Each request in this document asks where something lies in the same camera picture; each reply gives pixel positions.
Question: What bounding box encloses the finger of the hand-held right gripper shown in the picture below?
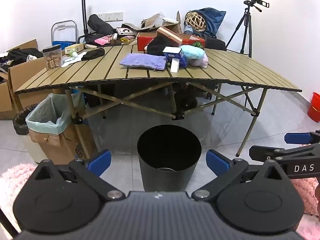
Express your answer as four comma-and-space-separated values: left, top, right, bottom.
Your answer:
249, 142, 320, 164
284, 129, 320, 145

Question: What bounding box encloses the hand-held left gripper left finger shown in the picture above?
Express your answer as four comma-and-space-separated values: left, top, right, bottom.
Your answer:
32, 149, 126, 201

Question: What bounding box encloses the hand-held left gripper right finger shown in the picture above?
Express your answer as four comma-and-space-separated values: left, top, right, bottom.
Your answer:
191, 149, 288, 201

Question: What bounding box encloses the round black trash bin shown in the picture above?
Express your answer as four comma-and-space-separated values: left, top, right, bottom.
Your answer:
137, 124, 202, 192

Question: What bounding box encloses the purple knit cloth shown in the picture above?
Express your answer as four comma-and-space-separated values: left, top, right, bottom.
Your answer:
119, 53, 167, 71

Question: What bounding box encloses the blue fluffy plush toy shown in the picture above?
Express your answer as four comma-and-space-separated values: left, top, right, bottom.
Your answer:
179, 45, 207, 60

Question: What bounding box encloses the blue and white carton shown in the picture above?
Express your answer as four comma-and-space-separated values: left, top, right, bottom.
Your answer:
162, 46, 188, 68

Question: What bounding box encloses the black knit glove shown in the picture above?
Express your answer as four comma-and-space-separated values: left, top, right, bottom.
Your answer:
146, 37, 180, 56

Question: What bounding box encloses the pink layered sponge block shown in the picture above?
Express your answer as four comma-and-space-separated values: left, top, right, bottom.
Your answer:
156, 26, 183, 47

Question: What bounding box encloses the red plastic bucket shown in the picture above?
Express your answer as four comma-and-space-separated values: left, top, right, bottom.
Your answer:
307, 92, 320, 123

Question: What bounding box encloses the cardboard box waste bin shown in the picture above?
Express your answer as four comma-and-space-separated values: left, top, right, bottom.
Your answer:
29, 119, 98, 164

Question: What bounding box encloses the pale green bin liner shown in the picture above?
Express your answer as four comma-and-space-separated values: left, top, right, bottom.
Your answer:
26, 93, 83, 134

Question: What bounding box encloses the pink fluffy rug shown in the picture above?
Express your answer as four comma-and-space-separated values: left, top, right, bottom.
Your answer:
0, 163, 320, 240

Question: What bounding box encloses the white bin with black bag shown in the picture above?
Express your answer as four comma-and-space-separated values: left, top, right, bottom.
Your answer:
12, 104, 42, 155

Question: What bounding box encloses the olive slatted folding table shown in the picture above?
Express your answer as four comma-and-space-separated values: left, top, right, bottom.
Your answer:
14, 44, 302, 157

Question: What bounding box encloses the white paper leaflet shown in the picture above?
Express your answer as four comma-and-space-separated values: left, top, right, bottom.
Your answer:
61, 54, 84, 67

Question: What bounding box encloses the black knit hat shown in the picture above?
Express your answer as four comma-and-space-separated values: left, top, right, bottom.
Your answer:
81, 47, 105, 61

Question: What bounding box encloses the clear jar with black lid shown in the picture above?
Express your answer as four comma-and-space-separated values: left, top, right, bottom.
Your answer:
42, 44, 62, 70

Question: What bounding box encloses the large brown cardboard box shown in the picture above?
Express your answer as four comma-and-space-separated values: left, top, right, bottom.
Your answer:
8, 55, 67, 110
0, 39, 38, 120

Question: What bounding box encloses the black duffel bag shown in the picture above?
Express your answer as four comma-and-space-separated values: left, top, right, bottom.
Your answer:
205, 38, 227, 51

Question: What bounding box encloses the yellow carton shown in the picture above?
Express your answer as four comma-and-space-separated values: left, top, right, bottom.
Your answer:
65, 43, 87, 55

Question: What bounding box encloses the black tripod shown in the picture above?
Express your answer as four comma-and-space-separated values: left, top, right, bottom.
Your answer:
226, 5, 253, 58

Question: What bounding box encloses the pink packet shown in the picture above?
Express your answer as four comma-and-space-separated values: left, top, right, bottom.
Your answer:
94, 35, 112, 45

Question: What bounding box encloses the blue box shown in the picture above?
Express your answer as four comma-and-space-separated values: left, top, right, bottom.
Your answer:
52, 41, 75, 53

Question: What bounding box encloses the red cardboard box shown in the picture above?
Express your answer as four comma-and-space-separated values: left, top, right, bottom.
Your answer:
137, 32, 206, 52

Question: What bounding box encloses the black clothing pile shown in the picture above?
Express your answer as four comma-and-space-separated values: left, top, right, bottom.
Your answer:
6, 47, 44, 62

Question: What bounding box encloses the black and white carton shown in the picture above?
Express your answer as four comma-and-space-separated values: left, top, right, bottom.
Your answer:
116, 27, 137, 36

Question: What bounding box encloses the long black pouch bag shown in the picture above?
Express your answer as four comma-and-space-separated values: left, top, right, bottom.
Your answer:
87, 14, 116, 35

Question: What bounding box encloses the blue bag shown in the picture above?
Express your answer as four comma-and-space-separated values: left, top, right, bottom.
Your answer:
197, 7, 227, 39

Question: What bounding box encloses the open brown cardboard box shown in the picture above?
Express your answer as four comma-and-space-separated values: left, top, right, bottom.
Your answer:
140, 11, 183, 34

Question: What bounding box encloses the woven rattan ball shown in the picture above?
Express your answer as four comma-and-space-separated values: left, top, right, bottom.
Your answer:
185, 11, 206, 33

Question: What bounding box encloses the silver folding step stool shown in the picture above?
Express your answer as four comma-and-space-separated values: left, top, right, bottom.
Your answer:
51, 20, 77, 46

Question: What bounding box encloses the beige fabric mat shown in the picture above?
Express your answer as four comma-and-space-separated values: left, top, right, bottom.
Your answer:
141, 14, 164, 28

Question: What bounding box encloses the clear plastic container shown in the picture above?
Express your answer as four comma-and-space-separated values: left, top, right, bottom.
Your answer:
155, 12, 178, 24

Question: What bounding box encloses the black camcorder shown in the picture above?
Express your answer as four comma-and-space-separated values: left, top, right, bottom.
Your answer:
244, 0, 270, 12

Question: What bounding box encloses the white wall outlet panel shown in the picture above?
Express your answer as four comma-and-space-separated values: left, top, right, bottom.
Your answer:
97, 12, 124, 22

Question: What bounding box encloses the black trolley handle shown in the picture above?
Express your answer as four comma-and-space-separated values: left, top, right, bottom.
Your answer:
77, 0, 118, 46

